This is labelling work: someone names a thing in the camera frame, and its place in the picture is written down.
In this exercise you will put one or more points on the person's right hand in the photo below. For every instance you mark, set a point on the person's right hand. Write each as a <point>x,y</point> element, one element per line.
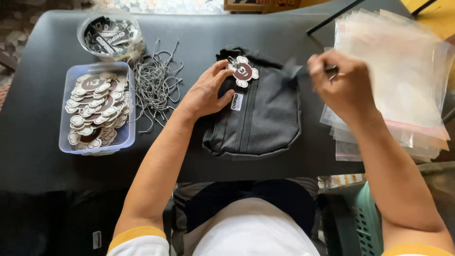
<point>343,89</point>

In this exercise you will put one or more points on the person's left hand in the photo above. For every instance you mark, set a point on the person's left hand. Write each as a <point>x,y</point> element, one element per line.
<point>206,96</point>

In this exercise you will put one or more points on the person's right fingers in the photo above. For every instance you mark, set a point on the person's right fingers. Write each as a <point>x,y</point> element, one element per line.
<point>318,71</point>

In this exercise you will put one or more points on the black mesh pouch bag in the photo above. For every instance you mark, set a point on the black mesh pouch bag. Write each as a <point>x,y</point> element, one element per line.
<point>259,110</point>

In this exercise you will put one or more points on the stack of clear zip bags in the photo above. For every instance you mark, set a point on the stack of clear zip bags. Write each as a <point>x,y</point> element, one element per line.
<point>391,85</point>

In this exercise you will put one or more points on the brown flower-shaped hang tag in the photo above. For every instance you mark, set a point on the brown flower-shaped hang tag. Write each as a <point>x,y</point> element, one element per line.
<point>243,71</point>

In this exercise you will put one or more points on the person's dark shorts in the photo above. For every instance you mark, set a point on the person's dark shorts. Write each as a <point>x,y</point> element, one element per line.
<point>245,202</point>

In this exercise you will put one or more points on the green plastic basket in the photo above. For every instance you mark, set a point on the green plastic basket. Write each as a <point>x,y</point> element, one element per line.
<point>359,220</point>

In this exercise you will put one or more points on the black rubber mat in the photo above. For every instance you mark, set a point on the black rubber mat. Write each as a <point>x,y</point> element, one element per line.
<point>160,99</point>

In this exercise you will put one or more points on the person's white yellow-trimmed shirt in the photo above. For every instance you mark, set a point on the person's white yellow-trimmed shirt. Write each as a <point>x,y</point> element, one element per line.
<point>248,231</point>

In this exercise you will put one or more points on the round clear plastic container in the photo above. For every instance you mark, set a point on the round clear plastic container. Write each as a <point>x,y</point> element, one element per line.
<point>110,35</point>

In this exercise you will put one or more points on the pile of black white labels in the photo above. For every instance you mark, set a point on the pile of black white labels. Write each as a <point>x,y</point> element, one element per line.
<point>109,35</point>

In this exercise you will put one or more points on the clear rectangular plastic container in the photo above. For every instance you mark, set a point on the clear rectangular plastic container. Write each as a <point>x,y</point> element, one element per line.
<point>97,108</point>

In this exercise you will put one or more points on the pile of brown flower tags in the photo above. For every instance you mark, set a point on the pile of brown flower tags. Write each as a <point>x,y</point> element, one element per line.
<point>97,110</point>

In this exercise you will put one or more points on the black bag with white label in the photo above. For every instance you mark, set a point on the black bag with white label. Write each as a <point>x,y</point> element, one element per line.
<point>71,224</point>

